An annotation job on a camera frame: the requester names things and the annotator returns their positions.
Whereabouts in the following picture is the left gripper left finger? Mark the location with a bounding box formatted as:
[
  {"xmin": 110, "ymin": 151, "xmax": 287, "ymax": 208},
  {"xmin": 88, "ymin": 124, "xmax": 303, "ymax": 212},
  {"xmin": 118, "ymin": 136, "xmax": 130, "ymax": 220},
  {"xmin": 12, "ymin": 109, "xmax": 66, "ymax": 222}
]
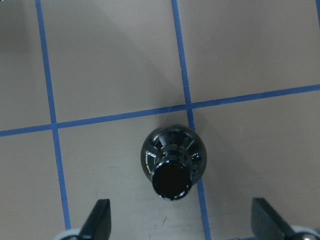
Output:
[{"xmin": 78, "ymin": 199, "xmax": 112, "ymax": 240}]

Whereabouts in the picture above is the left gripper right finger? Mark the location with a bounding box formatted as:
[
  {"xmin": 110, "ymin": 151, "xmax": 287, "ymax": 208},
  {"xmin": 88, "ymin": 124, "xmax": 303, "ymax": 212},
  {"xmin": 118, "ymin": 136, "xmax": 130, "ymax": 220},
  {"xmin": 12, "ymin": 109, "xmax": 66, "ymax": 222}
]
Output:
[{"xmin": 250, "ymin": 197, "xmax": 297, "ymax": 240}]

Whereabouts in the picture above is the dark wine bottle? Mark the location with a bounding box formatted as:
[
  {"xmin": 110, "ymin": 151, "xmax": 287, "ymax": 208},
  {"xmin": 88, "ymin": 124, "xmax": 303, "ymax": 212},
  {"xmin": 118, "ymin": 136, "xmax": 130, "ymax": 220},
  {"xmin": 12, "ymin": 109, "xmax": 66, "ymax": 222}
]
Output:
[{"xmin": 140, "ymin": 124, "xmax": 207, "ymax": 201}]

